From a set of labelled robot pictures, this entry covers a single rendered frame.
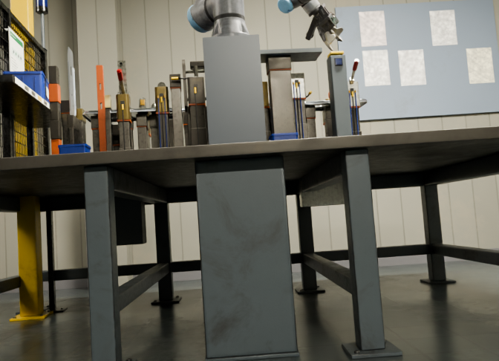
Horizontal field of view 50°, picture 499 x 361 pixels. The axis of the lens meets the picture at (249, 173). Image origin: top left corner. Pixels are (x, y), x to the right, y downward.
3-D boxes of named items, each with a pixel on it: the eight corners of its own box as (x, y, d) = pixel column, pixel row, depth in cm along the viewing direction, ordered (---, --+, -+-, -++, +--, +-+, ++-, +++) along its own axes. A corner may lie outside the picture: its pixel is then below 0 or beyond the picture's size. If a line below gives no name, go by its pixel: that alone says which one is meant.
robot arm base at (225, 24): (252, 36, 190) (249, 10, 191) (209, 38, 189) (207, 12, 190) (250, 50, 205) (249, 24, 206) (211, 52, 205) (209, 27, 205)
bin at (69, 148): (92, 168, 217) (91, 146, 217) (87, 166, 207) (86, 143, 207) (64, 170, 215) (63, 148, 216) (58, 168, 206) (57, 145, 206)
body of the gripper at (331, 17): (336, 27, 242) (319, 5, 241) (321, 37, 248) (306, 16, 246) (340, 22, 248) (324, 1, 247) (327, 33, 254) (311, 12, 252)
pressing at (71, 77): (76, 119, 263) (73, 52, 266) (70, 114, 252) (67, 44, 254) (75, 119, 263) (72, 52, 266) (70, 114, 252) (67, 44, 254)
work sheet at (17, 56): (25, 99, 276) (24, 41, 278) (10, 88, 253) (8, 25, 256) (21, 99, 275) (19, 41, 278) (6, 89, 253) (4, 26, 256)
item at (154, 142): (163, 174, 260) (160, 116, 263) (162, 173, 255) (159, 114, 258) (153, 174, 260) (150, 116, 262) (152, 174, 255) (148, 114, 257)
